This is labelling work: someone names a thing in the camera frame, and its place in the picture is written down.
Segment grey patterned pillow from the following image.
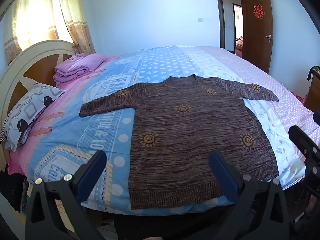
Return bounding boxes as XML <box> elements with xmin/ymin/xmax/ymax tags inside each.
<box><xmin>0</xmin><ymin>82</ymin><xmax>67</xmax><ymax>152</ymax></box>

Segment cream wooden headboard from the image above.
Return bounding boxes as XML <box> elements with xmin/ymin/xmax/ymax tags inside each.
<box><xmin>0</xmin><ymin>40</ymin><xmax>77</xmax><ymax>155</ymax></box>

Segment dark clothes pile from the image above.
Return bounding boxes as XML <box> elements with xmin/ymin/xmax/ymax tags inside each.
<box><xmin>0</xmin><ymin>171</ymin><xmax>29</xmax><ymax>214</ymax></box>

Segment printed blue pink bed sheet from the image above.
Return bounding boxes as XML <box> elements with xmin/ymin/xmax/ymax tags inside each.
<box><xmin>6</xmin><ymin>45</ymin><xmax>320</xmax><ymax>217</ymax></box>

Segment brown wooden door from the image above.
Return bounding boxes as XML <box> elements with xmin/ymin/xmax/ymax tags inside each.
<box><xmin>240</xmin><ymin>0</ymin><xmax>273</xmax><ymax>74</ymax></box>

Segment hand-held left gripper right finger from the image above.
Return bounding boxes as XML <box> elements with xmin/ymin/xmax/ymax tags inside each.
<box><xmin>208</xmin><ymin>151</ymin><xmax>290</xmax><ymax>240</ymax></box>

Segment brown knitted sweater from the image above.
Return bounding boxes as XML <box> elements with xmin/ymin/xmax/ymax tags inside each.
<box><xmin>79</xmin><ymin>74</ymin><xmax>279</xmax><ymax>210</ymax></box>

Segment wooden nightstand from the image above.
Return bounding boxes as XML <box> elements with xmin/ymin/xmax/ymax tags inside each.
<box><xmin>306</xmin><ymin>66</ymin><xmax>320</xmax><ymax>105</ymax></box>

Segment folded pink blanket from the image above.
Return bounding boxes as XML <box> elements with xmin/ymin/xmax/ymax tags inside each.
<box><xmin>54</xmin><ymin>53</ymin><xmax>107</xmax><ymax>85</ymax></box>

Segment red patterned cloth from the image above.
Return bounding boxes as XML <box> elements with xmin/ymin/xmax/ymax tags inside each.
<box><xmin>291</xmin><ymin>92</ymin><xmax>307</xmax><ymax>105</ymax></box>

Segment red paper door decoration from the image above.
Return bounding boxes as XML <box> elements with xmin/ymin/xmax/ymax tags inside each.
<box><xmin>253</xmin><ymin>4</ymin><xmax>265</xmax><ymax>19</ymax></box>

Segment yellow patterned curtain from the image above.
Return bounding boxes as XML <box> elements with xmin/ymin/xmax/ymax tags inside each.
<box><xmin>4</xmin><ymin>0</ymin><xmax>75</xmax><ymax>64</ymax></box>
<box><xmin>52</xmin><ymin>0</ymin><xmax>96</xmax><ymax>55</ymax></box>

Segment person's right forearm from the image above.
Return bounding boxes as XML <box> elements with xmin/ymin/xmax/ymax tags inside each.
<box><xmin>307</xmin><ymin>194</ymin><xmax>320</xmax><ymax>218</ymax></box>

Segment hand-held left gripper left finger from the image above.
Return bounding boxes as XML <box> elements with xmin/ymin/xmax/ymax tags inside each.
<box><xmin>25</xmin><ymin>150</ymin><xmax>108</xmax><ymax>240</ymax></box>

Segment brown door frame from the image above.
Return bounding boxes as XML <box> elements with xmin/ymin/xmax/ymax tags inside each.
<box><xmin>214</xmin><ymin>0</ymin><xmax>248</xmax><ymax>55</ymax></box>

